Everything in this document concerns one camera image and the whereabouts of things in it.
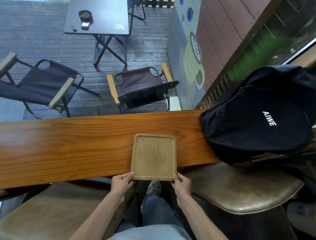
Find person's right hand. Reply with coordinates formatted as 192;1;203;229
171;172;193;201

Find person's left hand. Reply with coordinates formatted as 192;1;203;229
110;171;136;198

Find square wooden tray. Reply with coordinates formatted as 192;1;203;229
130;133;178;181

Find person's left forearm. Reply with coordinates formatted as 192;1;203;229
69;192;126;240

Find person's right forearm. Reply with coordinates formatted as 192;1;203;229
176;195;229;240

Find person's right shoe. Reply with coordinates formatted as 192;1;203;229
145;180;162;197

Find person's blue jeans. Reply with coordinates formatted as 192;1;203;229
113;193;188;234

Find person's grey shirt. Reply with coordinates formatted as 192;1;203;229
108;224;192;240

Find brown leather chair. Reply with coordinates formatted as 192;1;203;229
0;177;138;240
181;162;304;215

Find black backpack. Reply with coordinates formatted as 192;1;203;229
199;65;316;165

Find white stone block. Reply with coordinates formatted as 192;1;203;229
169;96;182;111

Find black folding camp chair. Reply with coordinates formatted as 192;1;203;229
106;63;180;114
0;52;100;119

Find grey outdoor mat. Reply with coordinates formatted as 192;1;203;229
0;96;26;122

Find black folding outdoor table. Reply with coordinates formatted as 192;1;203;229
64;0;131;69

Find dark round ashtray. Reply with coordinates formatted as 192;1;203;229
78;10;93;23

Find dark wooden picket fence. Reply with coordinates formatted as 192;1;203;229
143;0;174;8

